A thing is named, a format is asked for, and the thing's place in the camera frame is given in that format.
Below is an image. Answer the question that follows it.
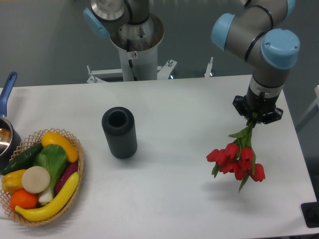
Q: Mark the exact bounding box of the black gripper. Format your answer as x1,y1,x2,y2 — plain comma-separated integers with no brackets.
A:
233,87,283,124

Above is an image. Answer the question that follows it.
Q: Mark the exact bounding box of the red tulip bouquet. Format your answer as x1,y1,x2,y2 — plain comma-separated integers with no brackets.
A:
206,113,266,191

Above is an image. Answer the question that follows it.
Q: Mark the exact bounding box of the dark grey ribbed vase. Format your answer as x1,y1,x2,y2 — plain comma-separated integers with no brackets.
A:
102,107,138,159

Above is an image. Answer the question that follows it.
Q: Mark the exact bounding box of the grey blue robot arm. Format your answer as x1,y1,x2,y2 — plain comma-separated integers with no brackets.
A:
83,0,300,125

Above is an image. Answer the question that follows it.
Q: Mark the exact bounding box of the black device at edge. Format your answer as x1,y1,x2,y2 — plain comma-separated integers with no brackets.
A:
301,202,319,228

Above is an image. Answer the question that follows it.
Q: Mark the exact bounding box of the purple sweet potato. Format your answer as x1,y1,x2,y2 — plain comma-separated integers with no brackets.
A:
54,162,78,195

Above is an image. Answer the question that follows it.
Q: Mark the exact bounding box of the yellow squash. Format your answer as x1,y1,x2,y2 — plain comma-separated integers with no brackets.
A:
41,132,79,163

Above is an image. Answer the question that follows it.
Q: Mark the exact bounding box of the green leafy cabbage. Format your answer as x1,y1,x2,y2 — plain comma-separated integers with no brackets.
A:
33,144,67,206

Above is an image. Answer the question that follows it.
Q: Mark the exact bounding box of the beige round disc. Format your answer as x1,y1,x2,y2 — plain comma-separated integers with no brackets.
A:
21,166,50,194

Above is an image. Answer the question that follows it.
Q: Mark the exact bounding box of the yellow banana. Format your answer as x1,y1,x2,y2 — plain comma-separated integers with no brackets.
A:
15,172,80,222

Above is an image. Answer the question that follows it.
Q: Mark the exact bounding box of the green cucumber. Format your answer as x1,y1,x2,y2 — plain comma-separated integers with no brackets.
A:
0,143,43,175

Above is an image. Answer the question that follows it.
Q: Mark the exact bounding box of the orange fruit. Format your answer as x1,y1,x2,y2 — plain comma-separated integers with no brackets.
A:
9,189,38,211

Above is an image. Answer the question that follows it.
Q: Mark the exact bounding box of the yellow bell pepper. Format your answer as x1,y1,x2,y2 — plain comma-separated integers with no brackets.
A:
1,169,26,194

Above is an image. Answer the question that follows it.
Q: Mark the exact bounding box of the woven wicker basket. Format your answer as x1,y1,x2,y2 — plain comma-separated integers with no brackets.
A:
0,128,84,227

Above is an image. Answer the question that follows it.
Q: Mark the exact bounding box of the white frame at right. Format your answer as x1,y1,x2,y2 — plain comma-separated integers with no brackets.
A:
295,85,319,133

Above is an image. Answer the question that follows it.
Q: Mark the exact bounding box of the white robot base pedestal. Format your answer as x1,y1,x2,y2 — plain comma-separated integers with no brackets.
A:
83,9,177,82

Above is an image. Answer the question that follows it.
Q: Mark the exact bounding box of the blue handled saucepan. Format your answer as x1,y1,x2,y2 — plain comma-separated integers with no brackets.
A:
0,72,21,170

